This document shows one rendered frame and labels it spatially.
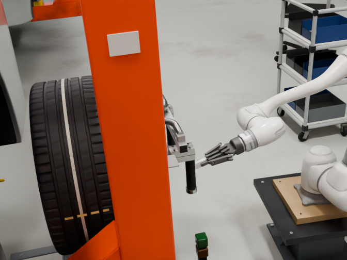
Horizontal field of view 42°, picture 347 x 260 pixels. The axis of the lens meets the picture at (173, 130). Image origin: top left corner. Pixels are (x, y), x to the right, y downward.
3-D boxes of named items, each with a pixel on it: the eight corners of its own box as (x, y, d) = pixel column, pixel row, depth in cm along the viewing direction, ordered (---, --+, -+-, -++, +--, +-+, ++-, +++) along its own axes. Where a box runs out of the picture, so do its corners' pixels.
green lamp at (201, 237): (194, 241, 165) (194, 233, 163) (205, 239, 165) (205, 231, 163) (198, 248, 161) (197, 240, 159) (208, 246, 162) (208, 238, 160)
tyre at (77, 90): (59, 174, 217) (29, 52, 177) (108, 165, 221) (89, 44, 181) (65, 292, 166) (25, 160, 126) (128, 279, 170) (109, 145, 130)
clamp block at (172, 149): (168, 157, 164) (167, 144, 161) (191, 152, 166) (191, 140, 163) (171, 164, 160) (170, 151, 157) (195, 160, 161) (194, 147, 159)
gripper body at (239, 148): (235, 132, 198) (216, 141, 197) (243, 142, 191) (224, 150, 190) (238, 146, 202) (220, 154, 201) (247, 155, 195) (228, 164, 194)
